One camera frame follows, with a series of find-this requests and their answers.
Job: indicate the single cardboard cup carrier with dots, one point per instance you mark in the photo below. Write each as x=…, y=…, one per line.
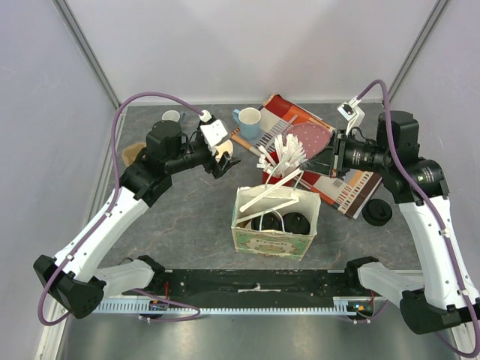
x=131, y=152

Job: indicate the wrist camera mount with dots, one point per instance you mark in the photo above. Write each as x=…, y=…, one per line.
x=352, y=113
x=214, y=130

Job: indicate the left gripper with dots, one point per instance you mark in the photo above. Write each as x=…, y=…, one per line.
x=217, y=169

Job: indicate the pink polka dot plate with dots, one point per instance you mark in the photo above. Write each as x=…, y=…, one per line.
x=314, y=137

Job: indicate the white grey ceramic mug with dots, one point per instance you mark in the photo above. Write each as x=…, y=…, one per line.
x=173, y=116

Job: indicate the light blue ceramic mug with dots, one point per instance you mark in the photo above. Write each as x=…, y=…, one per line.
x=248, y=120

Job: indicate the aluminium frame rail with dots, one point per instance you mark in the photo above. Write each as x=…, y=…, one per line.
x=75, y=29

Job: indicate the white stir sticks bundle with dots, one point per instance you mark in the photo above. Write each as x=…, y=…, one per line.
x=290, y=154

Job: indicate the red cup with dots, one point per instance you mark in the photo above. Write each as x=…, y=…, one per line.
x=268, y=175

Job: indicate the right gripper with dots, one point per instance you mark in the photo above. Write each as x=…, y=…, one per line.
x=335, y=155

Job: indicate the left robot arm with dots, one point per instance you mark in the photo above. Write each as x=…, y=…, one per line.
x=73, y=276

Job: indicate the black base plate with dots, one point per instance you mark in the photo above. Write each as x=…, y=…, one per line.
x=188, y=282

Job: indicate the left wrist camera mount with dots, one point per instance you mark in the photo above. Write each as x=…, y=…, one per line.
x=214, y=130

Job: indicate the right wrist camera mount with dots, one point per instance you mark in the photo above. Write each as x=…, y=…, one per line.
x=352, y=113

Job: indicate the stack of black lids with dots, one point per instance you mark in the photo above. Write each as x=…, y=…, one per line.
x=377, y=212

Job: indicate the green paper gift bag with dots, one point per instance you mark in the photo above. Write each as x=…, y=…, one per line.
x=273, y=243

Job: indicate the colourful magazine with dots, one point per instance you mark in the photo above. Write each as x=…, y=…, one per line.
x=279, y=116

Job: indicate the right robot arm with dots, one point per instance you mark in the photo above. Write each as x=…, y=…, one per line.
x=447, y=297

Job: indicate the white stir stick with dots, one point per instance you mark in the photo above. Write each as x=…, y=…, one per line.
x=291, y=201
x=269, y=189

